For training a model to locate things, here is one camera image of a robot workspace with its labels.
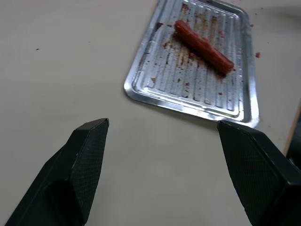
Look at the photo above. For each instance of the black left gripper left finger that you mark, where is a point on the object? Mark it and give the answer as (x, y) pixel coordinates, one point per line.
(70, 179)

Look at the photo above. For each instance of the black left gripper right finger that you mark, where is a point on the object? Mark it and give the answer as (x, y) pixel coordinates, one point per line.
(258, 174)

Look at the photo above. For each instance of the ribbed silver metal tray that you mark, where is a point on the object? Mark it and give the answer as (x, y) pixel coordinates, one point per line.
(188, 94)

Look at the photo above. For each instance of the red sausage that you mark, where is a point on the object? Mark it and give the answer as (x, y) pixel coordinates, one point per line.
(202, 46)

